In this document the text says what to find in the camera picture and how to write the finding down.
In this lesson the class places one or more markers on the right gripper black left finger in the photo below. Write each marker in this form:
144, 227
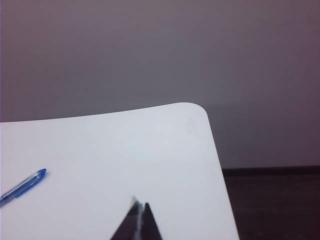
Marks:
128, 225

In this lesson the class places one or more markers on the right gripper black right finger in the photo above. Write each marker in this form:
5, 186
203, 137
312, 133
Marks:
150, 226

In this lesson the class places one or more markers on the blue ballpoint pen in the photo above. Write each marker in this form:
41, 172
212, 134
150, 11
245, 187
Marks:
30, 180
5, 196

